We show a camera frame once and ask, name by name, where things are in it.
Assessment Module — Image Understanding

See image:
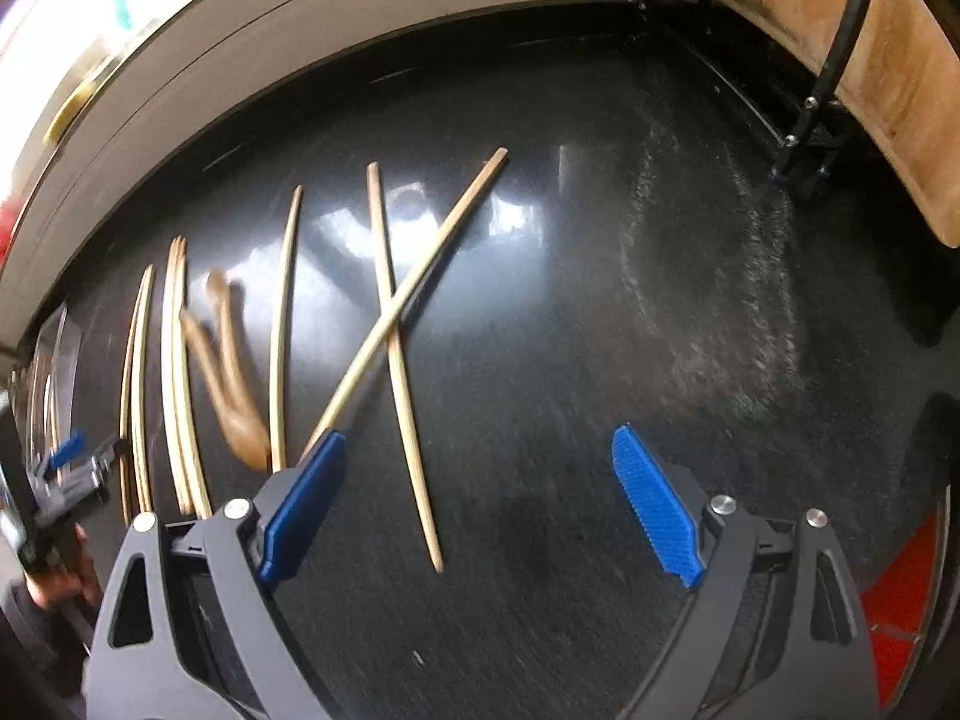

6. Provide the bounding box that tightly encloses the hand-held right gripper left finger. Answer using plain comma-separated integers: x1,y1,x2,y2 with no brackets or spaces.
82,430,347,720

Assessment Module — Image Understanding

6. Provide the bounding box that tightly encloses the yellow flat item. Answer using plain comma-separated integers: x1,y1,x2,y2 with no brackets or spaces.
45,79,102,143

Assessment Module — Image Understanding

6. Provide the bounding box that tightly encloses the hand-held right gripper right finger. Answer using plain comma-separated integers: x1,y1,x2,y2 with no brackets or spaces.
611,425,880,720

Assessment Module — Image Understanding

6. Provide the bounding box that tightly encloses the red plastic stool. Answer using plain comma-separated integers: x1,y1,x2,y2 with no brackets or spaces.
859,502,942,706

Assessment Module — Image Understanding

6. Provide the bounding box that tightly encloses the brown wooden spoon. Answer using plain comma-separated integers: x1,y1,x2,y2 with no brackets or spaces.
180,268,271,473

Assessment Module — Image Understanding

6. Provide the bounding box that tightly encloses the clear glass container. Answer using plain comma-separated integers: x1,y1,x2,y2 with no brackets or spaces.
11,300,83,481

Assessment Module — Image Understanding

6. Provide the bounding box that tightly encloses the tan chair with black frame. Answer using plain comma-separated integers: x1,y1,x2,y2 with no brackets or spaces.
645,0,960,248

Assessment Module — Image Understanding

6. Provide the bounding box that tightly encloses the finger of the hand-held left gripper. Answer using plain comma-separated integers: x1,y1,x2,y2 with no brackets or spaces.
37,431,128,507

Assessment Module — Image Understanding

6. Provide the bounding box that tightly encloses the long tapered wooden chopstick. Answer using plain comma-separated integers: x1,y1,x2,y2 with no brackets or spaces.
300,148,509,458

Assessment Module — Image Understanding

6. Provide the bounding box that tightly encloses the person's left hand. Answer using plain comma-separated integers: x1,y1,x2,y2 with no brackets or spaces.
28,529,104,610

